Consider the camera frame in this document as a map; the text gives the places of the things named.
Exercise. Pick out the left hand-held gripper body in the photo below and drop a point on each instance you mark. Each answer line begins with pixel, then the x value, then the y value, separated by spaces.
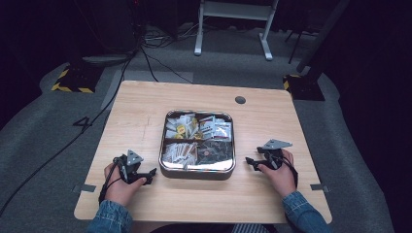
pixel 131 165

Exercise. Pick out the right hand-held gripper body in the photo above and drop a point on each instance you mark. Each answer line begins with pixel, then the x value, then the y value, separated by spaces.
pixel 274 155

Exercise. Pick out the square divided metal tray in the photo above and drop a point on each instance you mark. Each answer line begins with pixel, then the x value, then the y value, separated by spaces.
pixel 197 174

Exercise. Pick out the pile of white red-print packets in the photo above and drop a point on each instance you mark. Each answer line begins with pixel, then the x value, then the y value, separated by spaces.
pixel 215 129

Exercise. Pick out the person's right hand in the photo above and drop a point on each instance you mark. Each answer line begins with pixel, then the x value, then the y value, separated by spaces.
pixel 283 179

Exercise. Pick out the person's left hand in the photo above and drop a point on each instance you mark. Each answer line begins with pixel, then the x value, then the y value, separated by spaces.
pixel 120 191

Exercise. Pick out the pile of white stick sachets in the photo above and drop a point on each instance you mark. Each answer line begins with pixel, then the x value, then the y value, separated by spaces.
pixel 179 153

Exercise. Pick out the pile of dark packets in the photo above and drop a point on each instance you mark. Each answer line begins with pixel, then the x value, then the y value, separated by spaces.
pixel 215 152

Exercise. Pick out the grey tape piece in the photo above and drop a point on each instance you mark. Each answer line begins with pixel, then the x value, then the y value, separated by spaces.
pixel 85 188
pixel 319 187

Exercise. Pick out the pile of yellow-label tea bags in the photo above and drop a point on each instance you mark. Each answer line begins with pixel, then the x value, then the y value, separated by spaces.
pixel 181 127

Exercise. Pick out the person's striped clothing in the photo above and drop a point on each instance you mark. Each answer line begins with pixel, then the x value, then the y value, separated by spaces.
pixel 249 228

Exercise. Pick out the round table grommet hole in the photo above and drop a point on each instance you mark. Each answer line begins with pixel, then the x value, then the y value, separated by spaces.
pixel 240 99

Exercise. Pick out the black yellow striped base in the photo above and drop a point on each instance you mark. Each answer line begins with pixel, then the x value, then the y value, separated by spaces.
pixel 304 87
pixel 77 79

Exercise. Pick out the black tripod legs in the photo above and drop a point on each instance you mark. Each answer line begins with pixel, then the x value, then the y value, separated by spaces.
pixel 296 42

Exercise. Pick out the black slanted pole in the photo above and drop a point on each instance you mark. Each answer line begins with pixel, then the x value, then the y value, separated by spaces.
pixel 324 32

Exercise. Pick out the white metal stand frame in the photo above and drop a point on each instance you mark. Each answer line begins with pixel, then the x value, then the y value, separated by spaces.
pixel 233 11

